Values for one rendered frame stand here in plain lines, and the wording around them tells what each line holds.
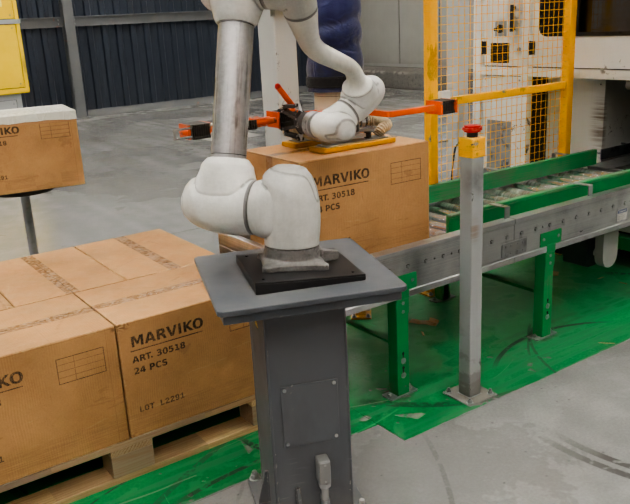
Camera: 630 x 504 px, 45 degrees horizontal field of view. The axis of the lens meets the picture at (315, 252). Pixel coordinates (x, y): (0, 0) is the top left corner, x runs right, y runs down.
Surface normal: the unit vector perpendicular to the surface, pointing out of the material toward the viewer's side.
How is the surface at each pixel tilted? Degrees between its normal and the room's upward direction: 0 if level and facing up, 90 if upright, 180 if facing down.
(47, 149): 90
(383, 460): 0
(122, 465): 90
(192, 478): 0
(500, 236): 90
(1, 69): 90
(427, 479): 0
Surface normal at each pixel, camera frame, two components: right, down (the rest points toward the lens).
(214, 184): -0.28, -0.04
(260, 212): -0.36, 0.19
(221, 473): -0.05, -0.95
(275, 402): 0.26, 0.27
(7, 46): 0.58, 0.21
